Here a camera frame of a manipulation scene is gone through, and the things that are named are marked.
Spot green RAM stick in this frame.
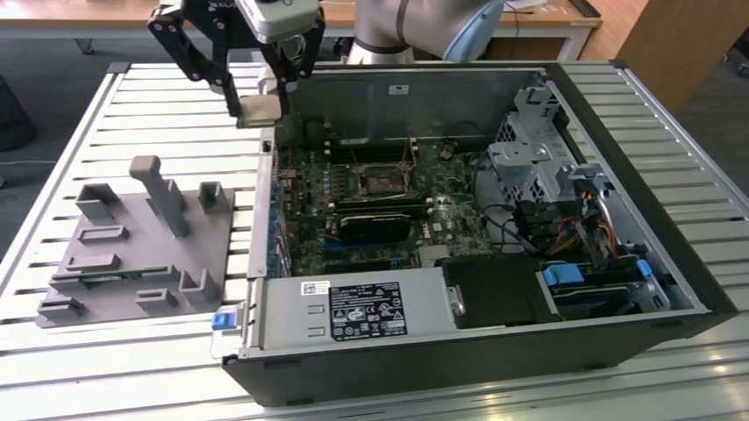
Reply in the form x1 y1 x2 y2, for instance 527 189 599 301
334 196 428 215
79 268 172 284

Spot wooden desk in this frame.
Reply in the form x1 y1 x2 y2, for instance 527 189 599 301
0 0 603 62

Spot pale blue teach pendant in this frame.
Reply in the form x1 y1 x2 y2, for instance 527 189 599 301
442 0 506 62

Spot silver heat sink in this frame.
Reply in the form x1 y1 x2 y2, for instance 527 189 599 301
418 245 450 267

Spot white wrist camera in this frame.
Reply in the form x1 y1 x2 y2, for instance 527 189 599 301
235 0 324 45

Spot hard disk drive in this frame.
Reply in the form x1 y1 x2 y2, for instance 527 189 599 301
549 280 639 321

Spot CPU socket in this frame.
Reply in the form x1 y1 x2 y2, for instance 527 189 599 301
354 161 414 198

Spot silver CPU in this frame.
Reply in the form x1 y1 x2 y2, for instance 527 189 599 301
236 95 283 129

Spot green motherboard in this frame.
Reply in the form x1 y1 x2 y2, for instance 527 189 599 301
273 139 498 278

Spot silver power supply unit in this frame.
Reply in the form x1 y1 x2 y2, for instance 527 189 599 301
237 268 467 357

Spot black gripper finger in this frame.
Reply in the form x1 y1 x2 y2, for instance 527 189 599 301
147 9 241 118
260 12 327 127

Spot black PC case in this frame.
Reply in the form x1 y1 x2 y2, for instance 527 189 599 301
220 59 739 408

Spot blue disk carrier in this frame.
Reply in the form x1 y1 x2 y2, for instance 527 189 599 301
540 261 585 289

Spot wooden cabinet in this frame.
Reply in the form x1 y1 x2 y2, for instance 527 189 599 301
578 0 749 113

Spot silver metal drive cage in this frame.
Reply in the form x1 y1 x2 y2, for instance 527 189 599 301
486 85 603 207

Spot graphics card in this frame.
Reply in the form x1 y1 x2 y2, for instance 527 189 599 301
336 211 414 246

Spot grey parts rack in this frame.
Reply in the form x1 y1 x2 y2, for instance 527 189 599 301
33 155 236 329

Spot yellow power wire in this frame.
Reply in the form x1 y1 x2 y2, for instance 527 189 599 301
549 232 586 260

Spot white paper sheets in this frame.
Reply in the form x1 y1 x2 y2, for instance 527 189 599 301
503 0 563 13

